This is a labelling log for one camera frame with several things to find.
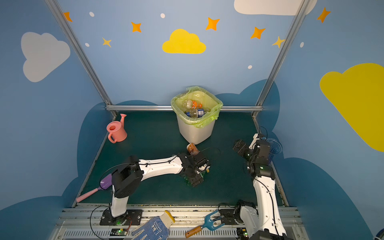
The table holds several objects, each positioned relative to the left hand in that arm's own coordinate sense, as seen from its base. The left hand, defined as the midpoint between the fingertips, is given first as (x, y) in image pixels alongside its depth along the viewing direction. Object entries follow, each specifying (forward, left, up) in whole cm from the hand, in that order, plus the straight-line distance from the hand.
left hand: (198, 176), depth 85 cm
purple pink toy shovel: (-3, +54, -3) cm, 54 cm away
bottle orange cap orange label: (+41, +6, +20) cm, 46 cm away
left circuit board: (-27, +39, -3) cm, 47 cm away
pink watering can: (+27, +53, +8) cm, 60 cm away
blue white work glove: (-25, +21, -2) cm, 33 cm away
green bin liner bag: (+46, -1, +23) cm, 51 cm away
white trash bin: (+21, +4, +13) cm, 25 cm away
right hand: (+12, -24, +18) cm, 32 cm away
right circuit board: (-26, -21, -3) cm, 34 cm away
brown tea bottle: (+18, +4, +2) cm, 18 cm away
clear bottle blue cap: (+36, +1, +16) cm, 40 cm away
